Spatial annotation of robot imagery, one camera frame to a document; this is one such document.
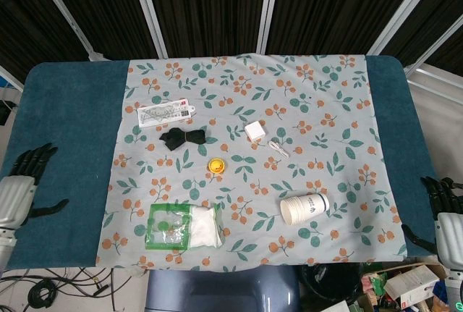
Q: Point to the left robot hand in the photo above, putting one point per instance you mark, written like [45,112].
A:
[21,190]

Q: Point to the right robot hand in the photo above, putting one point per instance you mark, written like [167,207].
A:
[443,210]

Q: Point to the small yellow rubber duck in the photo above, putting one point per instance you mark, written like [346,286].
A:
[216,164]

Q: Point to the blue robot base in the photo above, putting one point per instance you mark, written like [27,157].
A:
[222,288]

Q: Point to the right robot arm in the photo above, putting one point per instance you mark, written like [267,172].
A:
[454,286]

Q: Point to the blue table cover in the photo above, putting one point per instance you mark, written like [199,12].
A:
[72,138]

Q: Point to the white cardboard box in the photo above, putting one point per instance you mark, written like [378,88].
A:
[412,284]

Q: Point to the green printed box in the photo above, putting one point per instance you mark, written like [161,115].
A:
[372,283]

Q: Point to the black trash bag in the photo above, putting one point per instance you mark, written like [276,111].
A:
[327,283]

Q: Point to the stack of white paper cups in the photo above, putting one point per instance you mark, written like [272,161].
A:
[304,209]

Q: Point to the green clear plastic pouch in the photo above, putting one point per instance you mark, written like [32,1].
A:
[167,227]

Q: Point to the white printed flat package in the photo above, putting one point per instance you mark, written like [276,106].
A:
[164,113]

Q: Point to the black folded cloth bundle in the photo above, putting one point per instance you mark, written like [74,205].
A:
[184,137]

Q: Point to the white powder bag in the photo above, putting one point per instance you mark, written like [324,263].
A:
[204,227]

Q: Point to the floral patterned tablecloth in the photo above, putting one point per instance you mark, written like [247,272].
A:
[271,127]

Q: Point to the small white square box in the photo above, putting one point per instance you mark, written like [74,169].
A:
[254,131]

